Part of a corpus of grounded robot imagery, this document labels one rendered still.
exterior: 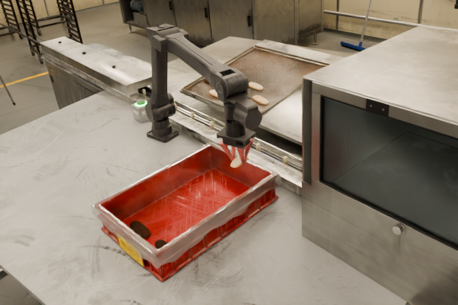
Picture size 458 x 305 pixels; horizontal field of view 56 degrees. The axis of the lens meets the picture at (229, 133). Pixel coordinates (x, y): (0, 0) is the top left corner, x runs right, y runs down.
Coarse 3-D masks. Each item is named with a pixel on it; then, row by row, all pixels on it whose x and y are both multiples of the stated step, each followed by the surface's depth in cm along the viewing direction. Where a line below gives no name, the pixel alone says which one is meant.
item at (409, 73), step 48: (384, 48) 114; (432, 48) 111; (336, 96) 95; (384, 96) 88; (432, 96) 86; (336, 192) 106; (336, 240) 113; (384, 240) 100; (432, 240) 89; (432, 288) 94
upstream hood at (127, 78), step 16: (48, 48) 289; (64, 48) 282; (80, 48) 279; (80, 64) 252; (96, 64) 247; (112, 64) 245; (128, 64) 243; (112, 80) 224; (128, 80) 219; (144, 80) 220
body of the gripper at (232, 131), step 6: (228, 120) 125; (228, 126) 125; (234, 126) 124; (240, 126) 125; (222, 132) 130; (228, 132) 126; (234, 132) 125; (240, 132) 126; (246, 132) 128; (252, 132) 128; (228, 138) 127; (234, 138) 126; (240, 138) 126; (246, 138) 125
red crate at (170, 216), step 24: (192, 192) 146; (216, 192) 145; (240, 192) 144; (144, 216) 137; (168, 216) 136; (192, 216) 135; (240, 216) 129; (168, 240) 126; (216, 240) 123; (144, 264) 117; (168, 264) 113
